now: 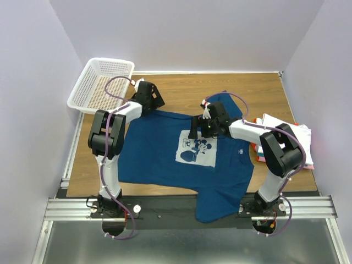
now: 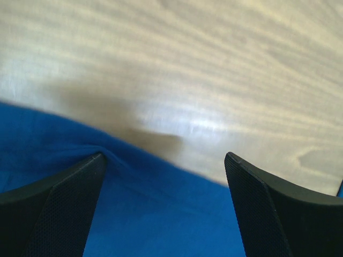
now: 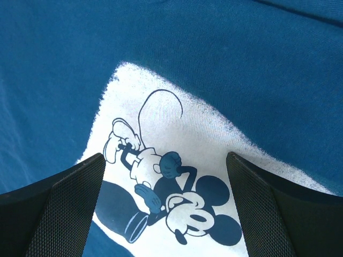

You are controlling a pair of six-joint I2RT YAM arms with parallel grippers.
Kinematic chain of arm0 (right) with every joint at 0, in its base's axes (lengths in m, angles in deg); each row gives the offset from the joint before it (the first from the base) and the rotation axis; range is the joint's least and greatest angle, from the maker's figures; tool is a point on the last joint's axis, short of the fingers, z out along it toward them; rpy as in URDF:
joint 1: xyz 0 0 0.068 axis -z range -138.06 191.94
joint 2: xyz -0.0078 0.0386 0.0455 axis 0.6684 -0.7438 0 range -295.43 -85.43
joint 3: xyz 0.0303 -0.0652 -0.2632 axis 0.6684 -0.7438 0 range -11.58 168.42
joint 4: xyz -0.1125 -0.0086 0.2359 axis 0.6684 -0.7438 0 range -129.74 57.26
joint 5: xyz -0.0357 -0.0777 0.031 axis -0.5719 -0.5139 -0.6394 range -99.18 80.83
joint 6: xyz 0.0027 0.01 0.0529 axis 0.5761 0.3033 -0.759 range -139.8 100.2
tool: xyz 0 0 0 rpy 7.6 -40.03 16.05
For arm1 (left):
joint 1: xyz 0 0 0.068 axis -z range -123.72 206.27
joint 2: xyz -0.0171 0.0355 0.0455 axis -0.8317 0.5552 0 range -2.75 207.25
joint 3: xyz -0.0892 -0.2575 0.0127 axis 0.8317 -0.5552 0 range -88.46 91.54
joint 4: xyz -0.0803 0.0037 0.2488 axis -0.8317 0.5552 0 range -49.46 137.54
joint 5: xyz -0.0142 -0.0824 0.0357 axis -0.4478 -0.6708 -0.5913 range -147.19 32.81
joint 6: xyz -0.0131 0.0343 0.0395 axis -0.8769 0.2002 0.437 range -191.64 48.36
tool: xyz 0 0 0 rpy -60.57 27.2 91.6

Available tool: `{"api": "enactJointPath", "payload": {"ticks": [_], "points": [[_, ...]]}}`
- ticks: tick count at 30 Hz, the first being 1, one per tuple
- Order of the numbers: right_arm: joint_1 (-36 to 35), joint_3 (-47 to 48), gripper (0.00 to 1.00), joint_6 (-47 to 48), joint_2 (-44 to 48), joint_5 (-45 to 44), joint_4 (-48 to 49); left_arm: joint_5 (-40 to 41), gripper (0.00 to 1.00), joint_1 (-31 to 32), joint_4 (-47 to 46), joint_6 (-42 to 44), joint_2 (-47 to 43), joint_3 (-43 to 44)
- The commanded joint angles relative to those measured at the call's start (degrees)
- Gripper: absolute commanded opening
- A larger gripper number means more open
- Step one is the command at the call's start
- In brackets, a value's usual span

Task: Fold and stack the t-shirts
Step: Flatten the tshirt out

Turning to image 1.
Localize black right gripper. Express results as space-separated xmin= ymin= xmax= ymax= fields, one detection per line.
xmin=187 ymin=115 xmax=218 ymax=139

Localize blue t-shirt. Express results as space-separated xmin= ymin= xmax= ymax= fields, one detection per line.
xmin=117 ymin=90 xmax=254 ymax=223

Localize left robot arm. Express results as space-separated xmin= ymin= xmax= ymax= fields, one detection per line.
xmin=88 ymin=79 xmax=165 ymax=217

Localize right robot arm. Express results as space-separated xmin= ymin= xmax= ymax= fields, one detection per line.
xmin=188 ymin=101 xmax=306 ymax=216

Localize white plastic laundry basket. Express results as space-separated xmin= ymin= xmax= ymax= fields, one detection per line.
xmin=67 ymin=57 xmax=135 ymax=114

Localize pink folded t-shirt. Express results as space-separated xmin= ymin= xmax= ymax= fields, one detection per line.
xmin=256 ymin=155 xmax=314 ymax=170

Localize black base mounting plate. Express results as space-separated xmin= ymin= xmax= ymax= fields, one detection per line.
xmin=86 ymin=194 xmax=288 ymax=233

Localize white folded t-shirt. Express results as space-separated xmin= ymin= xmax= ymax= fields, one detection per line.
xmin=260 ymin=113 xmax=314 ymax=165

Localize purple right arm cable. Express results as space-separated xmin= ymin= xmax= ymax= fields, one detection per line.
xmin=200 ymin=92 xmax=306 ymax=238

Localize aluminium frame rail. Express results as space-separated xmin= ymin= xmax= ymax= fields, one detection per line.
xmin=44 ymin=195 xmax=337 ymax=221

